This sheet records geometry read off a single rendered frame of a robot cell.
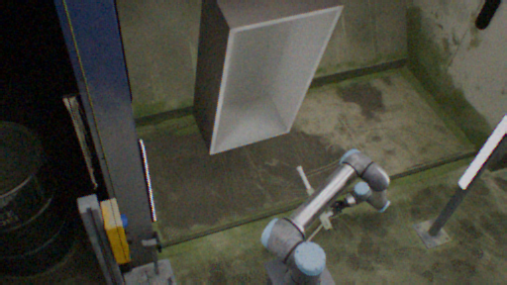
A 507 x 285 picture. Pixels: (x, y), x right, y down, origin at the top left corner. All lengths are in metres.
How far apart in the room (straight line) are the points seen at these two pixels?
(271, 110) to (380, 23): 1.57
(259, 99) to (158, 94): 0.86
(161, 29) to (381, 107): 1.99
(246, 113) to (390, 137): 1.34
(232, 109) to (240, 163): 0.50
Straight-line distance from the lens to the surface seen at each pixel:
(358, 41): 4.47
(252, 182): 3.58
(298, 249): 2.32
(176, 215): 3.42
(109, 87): 1.88
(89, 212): 1.61
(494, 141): 2.95
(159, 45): 3.83
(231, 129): 3.31
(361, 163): 2.60
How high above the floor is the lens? 2.93
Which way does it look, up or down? 51 degrees down
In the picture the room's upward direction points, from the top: 5 degrees clockwise
